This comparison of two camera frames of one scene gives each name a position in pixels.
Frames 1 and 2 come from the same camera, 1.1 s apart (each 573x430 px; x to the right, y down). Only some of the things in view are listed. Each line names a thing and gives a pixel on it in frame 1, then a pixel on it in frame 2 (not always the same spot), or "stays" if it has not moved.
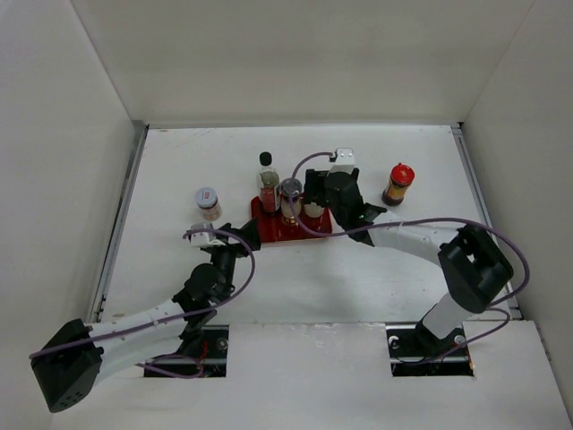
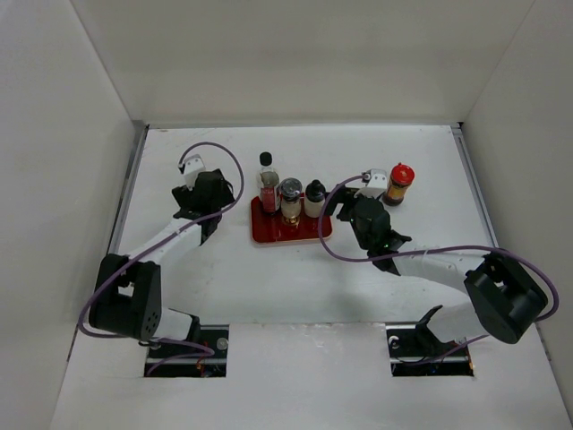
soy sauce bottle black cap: (268, 183) stays
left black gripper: (248, 232) to (184, 195)
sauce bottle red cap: (401, 177) stays
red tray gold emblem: (277, 227) stays
